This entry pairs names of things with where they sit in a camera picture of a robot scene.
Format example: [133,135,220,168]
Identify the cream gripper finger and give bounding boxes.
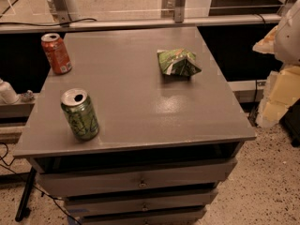
[252,25,278,54]
[256,65,300,128]

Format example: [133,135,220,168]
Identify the green jalapeno chip bag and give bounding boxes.
[157,48,202,77]

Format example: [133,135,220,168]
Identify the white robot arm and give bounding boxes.
[252,0,300,128]

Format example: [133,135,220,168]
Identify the green soda can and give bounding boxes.
[61,88,99,141]

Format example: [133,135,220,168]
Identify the orange soda can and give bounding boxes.
[41,33,72,75]

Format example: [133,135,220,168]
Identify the top grey drawer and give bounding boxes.
[37,158,237,197]

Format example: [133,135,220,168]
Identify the grey drawer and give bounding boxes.
[82,206,206,225]
[37,158,237,197]
[65,188,218,217]

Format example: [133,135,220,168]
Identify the grey drawer cabinet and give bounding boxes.
[12,26,258,225]

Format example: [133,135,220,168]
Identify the middle grey drawer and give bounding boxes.
[65,188,218,217]

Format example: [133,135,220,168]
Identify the bottom grey drawer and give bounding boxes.
[82,206,206,225]

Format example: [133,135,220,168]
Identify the small metal fitting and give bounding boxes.
[21,90,35,102]

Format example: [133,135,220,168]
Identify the white plastic bottle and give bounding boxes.
[0,79,19,104]

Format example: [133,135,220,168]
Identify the black metal leg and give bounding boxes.
[15,168,37,222]

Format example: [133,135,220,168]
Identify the right metal frame post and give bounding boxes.
[173,0,186,23]

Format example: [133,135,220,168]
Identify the metal frame post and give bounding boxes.
[173,0,186,23]
[52,0,71,23]

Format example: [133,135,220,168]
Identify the black cable on rail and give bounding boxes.
[0,17,98,27]

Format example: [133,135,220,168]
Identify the left metal frame post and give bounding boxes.
[52,0,71,23]

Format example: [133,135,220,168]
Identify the grey horizontal rail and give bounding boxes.
[0,14,281,34]

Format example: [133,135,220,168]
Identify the black cable on floor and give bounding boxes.
[0,142,83,225]

